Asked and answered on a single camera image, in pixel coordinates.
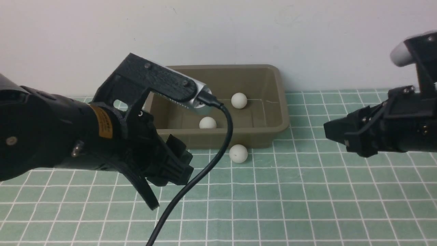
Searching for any olive green plastic bin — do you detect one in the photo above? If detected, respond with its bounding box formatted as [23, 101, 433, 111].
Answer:
[145, 65, 290, 149]

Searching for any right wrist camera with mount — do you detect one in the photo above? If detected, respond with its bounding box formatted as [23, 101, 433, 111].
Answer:
[390, 30, 437, 99]

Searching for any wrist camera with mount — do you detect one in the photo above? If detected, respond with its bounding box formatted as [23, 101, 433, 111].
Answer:
[390, 30, 437, 99]
[93, 53, 212, 115]

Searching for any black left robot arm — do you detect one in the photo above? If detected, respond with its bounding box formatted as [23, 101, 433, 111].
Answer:
[0, 75, 194, 186]

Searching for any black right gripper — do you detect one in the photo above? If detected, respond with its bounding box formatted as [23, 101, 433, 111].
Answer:
[323, 87, 436, 158]

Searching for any white ping-pong ball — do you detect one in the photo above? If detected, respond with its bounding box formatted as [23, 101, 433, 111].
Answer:
[229, 144, 249, 163]
[231, 93, 247, 109]
[199, 117, 217, 129]

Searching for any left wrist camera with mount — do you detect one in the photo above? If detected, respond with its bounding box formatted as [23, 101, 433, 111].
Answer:
[93, 53, 212, 115]

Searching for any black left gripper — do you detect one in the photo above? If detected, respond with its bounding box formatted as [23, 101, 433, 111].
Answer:
[72, 102, 194, 187]

